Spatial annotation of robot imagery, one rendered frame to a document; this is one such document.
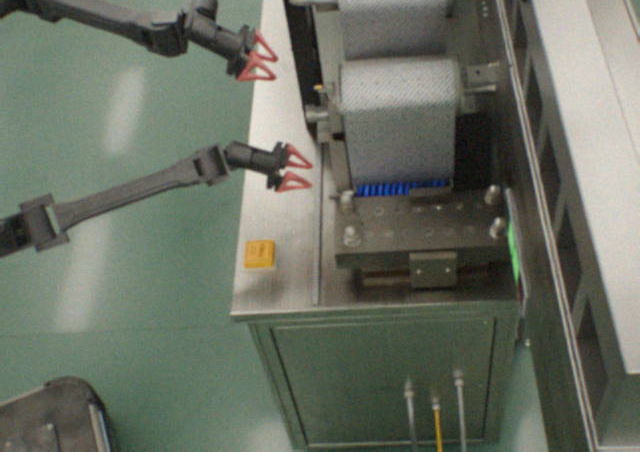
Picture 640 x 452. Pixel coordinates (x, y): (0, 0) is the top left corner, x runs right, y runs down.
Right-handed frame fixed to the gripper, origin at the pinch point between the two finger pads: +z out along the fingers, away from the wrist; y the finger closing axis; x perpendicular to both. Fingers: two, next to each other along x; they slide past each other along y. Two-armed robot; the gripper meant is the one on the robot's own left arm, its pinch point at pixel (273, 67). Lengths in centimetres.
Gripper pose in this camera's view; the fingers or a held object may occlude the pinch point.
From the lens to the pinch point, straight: 168.1
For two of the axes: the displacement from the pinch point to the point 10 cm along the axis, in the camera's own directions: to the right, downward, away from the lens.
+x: 5.5, -5.2, -6.6
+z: 8.4, 3.6, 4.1
